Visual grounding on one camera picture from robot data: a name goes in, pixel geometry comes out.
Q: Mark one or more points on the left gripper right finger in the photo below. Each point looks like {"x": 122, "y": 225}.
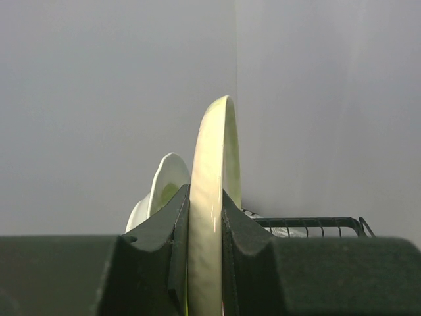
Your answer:
{"x": 264, "y": 274}

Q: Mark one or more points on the cream and green round plate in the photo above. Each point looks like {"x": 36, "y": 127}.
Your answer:
{"x": 215, "y": 170}

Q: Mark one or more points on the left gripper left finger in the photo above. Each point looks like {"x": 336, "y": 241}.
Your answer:
{"x": 141, "y": 272}

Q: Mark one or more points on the lime green small plate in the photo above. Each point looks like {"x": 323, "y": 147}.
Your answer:
{"x": 171, "y": 174}

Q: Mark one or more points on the white scalloped plate front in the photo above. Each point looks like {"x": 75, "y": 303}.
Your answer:
{"x": 139, "y": 213}

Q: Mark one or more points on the black wire dish rack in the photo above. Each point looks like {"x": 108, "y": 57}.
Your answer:
{"x": 307, "y": 227}

